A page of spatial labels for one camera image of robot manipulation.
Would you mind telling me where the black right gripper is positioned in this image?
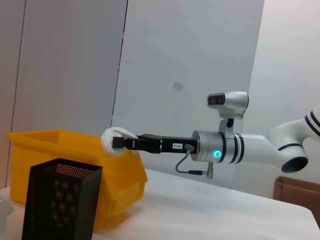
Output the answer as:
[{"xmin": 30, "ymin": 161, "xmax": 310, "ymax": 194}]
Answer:
[{"xmin": 111, "ymin": 133, "xmax": 200, "ymax": 155}]

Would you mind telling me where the white paper ball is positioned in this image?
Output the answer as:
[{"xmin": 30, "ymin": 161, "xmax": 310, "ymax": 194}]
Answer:
[{"xmin": 100, "ymin": 126, "xmax": 140, "ymax": 158}]

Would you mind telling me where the black mesh pen holder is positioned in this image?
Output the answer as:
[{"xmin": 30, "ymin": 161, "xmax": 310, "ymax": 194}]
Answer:
[{"xmin": 21, "ymin": 157, "xmax": 104, "ymax": 240}]

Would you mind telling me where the pale green glass fruit bowl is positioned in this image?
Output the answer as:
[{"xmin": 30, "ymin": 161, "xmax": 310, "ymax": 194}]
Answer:
[{"xmin": 0, "ymin": 197, "xmax": 14, "ymax": 240}]

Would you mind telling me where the yellow plastic bin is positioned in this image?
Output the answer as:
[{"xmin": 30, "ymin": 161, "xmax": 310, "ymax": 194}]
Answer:
[{"xmin": 6, "ymin": 129, "xmax": 149, "ymax": 230}]

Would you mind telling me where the brown cardboard box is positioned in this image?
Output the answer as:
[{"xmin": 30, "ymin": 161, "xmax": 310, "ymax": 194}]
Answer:
[{"xmin": 272, "ymin": 176, "xmax": 320, "ymax": 213}]

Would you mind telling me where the right gripper cable with plug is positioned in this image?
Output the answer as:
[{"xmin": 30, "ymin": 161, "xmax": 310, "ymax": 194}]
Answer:
[{"xmin": 175, "ymin": 143, "xmax": 214, "ymax": 180}]

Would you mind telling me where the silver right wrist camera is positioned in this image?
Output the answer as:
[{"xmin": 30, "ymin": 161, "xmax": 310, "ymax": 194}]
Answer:
[{"xmin": 206, "ymin": 91, "xmax": 250, "ymax": 138}]

